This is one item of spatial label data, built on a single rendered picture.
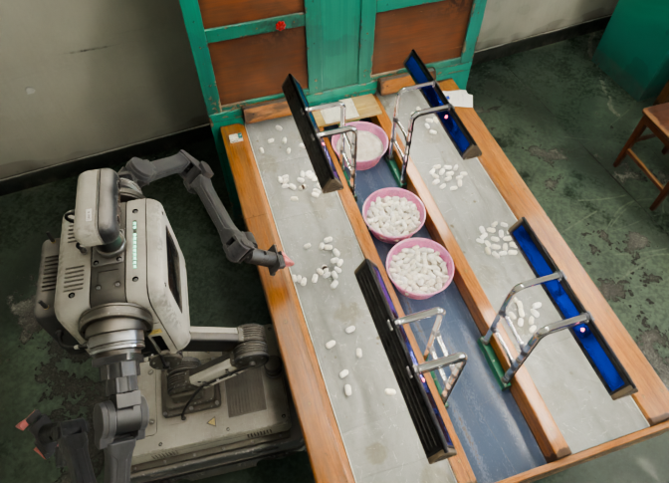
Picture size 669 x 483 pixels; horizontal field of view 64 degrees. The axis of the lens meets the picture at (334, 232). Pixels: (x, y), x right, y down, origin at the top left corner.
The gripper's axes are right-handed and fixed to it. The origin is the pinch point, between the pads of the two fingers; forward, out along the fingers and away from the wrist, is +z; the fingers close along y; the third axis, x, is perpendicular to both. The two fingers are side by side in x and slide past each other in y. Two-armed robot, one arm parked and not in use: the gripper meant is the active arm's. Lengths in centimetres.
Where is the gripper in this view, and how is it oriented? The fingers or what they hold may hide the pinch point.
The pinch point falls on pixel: (292, 263)
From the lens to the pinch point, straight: 199.8
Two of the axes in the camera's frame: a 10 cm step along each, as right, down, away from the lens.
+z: 7.3, 2.0, 6.5
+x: -6.1, 6.1, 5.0
